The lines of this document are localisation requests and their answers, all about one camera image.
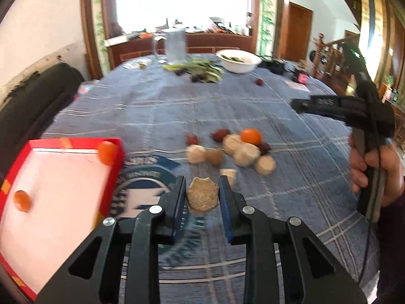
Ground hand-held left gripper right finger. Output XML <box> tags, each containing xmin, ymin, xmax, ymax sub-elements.
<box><xmin>219</xmin><ymin>175</ymin><xmax>368</xmax><ymax>304</ymax></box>

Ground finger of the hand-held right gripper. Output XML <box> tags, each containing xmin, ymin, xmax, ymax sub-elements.
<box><xmin>290</xmin><ymin>96</ymin><xmax>364</xmax><ymax>124</ymax></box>

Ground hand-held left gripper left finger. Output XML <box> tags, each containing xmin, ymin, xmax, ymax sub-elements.
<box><xmin>36</xmin><ymin>176</ymin><xmax>187</xmax><ymax>304</ymax></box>

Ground brown longan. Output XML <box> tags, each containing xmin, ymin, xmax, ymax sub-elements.
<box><xmin>207</xmin><ymin>149</ymin><xmax>225</xmax><ymax>166</ymax></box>

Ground orange tangerine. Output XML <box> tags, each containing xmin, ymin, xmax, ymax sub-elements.
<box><xmin>13</xmin><ymin>190</ymin><xmax>31</xmax><ymax>212</ymax></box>
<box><xmin>239</xmin><ymin>128</ymin><xmax>263</xmax><ymax>146</ymax></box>
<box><xmin>97</xmin><ymin>141</ymin><xmax>119</xmax><ymax>166</ymax></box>

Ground red cardboard box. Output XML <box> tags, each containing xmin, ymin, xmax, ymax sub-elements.
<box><xmin>0</xmin><ymin>138</ymin><xmax>125</xmax><ymax>301</ymax></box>

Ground person's right forearm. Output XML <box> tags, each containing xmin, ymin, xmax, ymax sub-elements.
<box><xmin>375</xmin><ymin>193</ymin><xmax>405</xmax><ymax>304</ymax></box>

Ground person's right hand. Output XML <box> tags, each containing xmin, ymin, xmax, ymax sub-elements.
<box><xmin>349</xmin><ymin>135</ymin><xmax>405</xmax><ymax>208</ymax></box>

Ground dark jar with red label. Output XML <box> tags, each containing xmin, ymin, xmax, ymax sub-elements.
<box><xmin>294</xmin><ymin>65</ymin><xmax>309</xmax><ymax>84</ymax></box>

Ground wooden stair railing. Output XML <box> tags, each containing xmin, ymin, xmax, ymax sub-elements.
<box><xmin>312</xmin><ymin>33</ymin><xmax>361</xmax><ymax>96</ymax></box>

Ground black device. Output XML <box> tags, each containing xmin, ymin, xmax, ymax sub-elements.
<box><xmin>259</xmin><ymin>58</ymin><xmax>285</xmax><ymax>74</ymax></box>

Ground wooden door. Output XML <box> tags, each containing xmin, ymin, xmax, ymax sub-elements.
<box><xmin>286</xmin><ymin>2</ymin><xmax>314</xmax><ymax>62</ymax></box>

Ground white bowl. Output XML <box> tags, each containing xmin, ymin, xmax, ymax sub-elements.
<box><xmin>216</xmin><ymin>49</ymin><xmax>262</xmax><ymax>74</ymax></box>

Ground blue plaid tablecloth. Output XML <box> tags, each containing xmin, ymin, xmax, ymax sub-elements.
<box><xmin>41</xmin><ymin>54</ymin><xmax>380</xmax><ymax>304</ymax></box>

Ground wooden glass partition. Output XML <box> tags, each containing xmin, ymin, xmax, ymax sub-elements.
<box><xmin>80</xmin><ymin>0</ymin><xmax>290</xmax><ymax>80</ymax></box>

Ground green vegetable leaves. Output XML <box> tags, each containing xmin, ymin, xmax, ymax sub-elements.
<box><xmin>162</xmin><ymin>58</ymin><xmax>226</xmax><ymax>84</ymax></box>

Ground clear plastic bag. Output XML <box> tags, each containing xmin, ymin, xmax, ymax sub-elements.
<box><xmin>76</xmin><ymin>81</ymin><xmax>98</xmax><ymax>97</ymax></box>

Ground clear glass pitcher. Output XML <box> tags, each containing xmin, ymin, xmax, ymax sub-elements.
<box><xmin>153</xmin><ymin>28</ymin><xmax>188</xmax><ymax>63</ymax></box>

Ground white flat box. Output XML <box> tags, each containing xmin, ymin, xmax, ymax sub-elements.
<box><xmin>104</xmin><ymin>35</ymin><xmax>131</xmax><ymax>47</ymax></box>

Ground black sofa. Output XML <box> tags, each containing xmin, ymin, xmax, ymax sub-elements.
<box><xmin>0</xmin><ymin>63</ymin><xmax>85</xmax><ymax>178</ymax></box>

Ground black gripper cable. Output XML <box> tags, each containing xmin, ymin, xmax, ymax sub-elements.
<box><xmin>357</xmin><ymin>79</ymin><xmax>380</xmax><ymax>284</ymax></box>

